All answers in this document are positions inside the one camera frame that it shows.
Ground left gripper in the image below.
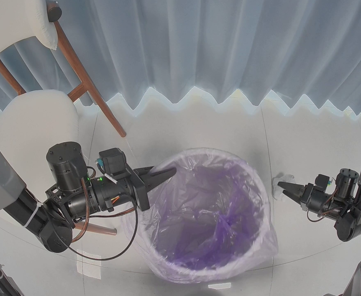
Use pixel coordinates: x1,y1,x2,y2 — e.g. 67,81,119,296
89,165,178,213

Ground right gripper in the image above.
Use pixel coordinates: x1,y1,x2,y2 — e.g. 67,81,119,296
277,181,337,216

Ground purple plastic bag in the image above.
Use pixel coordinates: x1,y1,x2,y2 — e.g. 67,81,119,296
120,147,279,284

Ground crumpled white paper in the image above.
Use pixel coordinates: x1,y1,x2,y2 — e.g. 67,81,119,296
271,173,296,201

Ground pale blue curtain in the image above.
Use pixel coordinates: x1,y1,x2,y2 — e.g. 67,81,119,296
0,0,361,123

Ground white chair with wooden legs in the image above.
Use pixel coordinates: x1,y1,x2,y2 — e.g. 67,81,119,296
0,0,127,237

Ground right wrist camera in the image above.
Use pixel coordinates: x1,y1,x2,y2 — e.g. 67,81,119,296
314,174,332,193

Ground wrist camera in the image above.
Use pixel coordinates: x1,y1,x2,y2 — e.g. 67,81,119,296
314,174,332,193
96,148,129,181

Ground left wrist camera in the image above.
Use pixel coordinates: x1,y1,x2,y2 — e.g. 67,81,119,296
96,148,129,181

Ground black cable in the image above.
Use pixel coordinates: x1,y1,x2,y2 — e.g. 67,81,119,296
65,207,138,261

